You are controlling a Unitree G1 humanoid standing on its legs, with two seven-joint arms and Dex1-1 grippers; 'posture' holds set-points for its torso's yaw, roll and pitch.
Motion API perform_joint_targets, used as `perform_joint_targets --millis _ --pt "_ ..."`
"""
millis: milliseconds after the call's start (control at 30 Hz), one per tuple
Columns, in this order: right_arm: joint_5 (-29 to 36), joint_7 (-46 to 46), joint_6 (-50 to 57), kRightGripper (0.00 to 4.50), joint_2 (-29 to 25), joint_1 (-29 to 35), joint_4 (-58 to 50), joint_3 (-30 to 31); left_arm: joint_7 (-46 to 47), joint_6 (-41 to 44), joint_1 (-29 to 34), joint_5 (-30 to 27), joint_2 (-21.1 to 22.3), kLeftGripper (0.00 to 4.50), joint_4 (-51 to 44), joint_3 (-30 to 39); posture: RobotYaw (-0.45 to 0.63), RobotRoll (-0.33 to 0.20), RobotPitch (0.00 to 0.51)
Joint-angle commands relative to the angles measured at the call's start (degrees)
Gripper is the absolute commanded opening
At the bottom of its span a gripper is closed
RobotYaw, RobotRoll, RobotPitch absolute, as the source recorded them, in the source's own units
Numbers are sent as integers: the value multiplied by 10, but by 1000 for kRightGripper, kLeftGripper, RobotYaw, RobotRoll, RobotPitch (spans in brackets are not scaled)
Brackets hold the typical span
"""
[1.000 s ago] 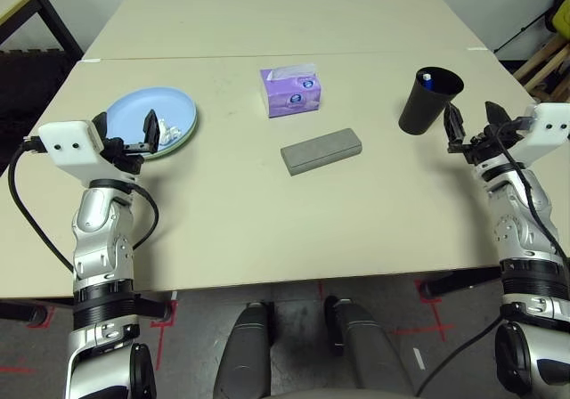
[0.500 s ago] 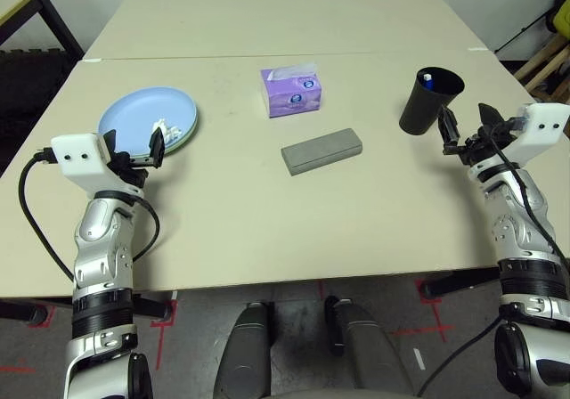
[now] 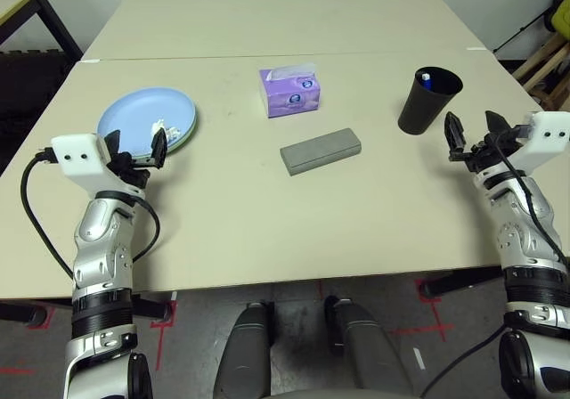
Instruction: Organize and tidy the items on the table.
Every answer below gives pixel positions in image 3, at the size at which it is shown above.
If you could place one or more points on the grey glasses case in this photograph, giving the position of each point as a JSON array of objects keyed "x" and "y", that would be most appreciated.
[{"x": 320, "y": 152}]

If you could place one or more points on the black slanted rod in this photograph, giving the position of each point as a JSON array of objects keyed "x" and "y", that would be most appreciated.
[{"x": 521, "y": 31}]

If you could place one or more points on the green plastic plate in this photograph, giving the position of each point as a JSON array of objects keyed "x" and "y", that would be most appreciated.
[{"x": 189, "y": 134}]

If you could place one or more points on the white tissue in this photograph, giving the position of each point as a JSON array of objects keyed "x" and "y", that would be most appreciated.
[{"x": 169, "y": 129}]

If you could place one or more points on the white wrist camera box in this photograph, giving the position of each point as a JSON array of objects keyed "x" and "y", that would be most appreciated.
[
  {"x": 80, "y": 156},
  {"x": 550, "y": 140}
]

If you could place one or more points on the black framed side table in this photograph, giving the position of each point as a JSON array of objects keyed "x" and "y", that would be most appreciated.
[{"x": 58, "y": 20}]

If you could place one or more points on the wooden stool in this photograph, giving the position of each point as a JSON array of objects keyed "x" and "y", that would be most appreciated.
[{"x": 541, "y": 60}]

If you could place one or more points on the white pen with blue cap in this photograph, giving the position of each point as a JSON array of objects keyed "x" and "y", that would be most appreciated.
[{"x": 426, "y": 81}]

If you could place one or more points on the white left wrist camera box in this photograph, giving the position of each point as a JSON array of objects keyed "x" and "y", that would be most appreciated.
[{"x": 80, "y": 156}]

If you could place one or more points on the black table foot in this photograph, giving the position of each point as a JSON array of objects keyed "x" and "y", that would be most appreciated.
[
  {"x": 20, "y": 313},
  {"x": 153, "y": 310},
  {"x": 463, "y": 283}
]

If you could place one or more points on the red floor tape cross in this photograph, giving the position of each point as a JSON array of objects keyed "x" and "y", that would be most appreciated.
[{"x": 438, "y": 323}]

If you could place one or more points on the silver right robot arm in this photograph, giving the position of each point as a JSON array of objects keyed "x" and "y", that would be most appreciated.
[{"x": 525, "y": 230}]

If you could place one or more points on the red floor tape corner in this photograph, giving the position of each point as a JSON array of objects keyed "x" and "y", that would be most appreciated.
[{"x": 46, "y": 319}]

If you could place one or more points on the black foam floor mats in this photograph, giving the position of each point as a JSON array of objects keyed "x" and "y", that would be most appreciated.
[{"x": 31, "y": 92}]

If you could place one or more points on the yellow green object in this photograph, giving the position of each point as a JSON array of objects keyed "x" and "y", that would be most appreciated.
[{"x": 562, "y": 16}]

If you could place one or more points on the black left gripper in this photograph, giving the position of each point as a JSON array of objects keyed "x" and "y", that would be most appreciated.
[{"x": 131, "y": 169}]

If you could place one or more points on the blue plastic plate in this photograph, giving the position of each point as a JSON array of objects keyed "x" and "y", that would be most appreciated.
[{"x": 133, "y": 114}]

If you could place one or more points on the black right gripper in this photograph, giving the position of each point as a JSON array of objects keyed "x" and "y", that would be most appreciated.
[{"x": 485, "y": 154}]

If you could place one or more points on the red floor tape line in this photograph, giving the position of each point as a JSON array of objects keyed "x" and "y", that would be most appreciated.
[
  {"x": 18, "y": 371},
  {"x": 159, "y": 345}
]

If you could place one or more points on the purple tissue pack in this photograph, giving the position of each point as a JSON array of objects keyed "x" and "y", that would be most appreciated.
[{"x": 291, "y": 94}]

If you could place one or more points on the grey robot leg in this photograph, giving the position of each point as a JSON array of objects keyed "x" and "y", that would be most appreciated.
[
  {"x": 242, "y": 354},
  {"x": 369, "y": 354}
]

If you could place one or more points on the grey robot right leg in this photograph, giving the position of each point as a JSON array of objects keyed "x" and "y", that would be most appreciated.
[{"x": 369, "y": 354}]

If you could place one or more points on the white floor tape strip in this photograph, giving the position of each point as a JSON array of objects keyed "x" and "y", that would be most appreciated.
[{"x": 419, "y": 359}]

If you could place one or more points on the white tape strip on table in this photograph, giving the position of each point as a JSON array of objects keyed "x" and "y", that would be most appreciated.
[
  {"x": 89, "y": 61},
  {"x": 474, "y": 49}
]

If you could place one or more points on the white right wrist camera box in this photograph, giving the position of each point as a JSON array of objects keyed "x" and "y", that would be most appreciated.
[{"x": 550, "y": 140}]

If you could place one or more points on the grey robot left leg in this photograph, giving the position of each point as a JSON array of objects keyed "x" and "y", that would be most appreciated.
[{"x": 242, "y": 354}]

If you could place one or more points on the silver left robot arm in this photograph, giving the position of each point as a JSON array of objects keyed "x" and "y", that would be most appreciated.
[{"x": 102, "y": 247}]

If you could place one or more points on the black plastic cup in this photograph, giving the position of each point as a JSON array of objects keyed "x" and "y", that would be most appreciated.
[{"x": 418, "y": 109}]

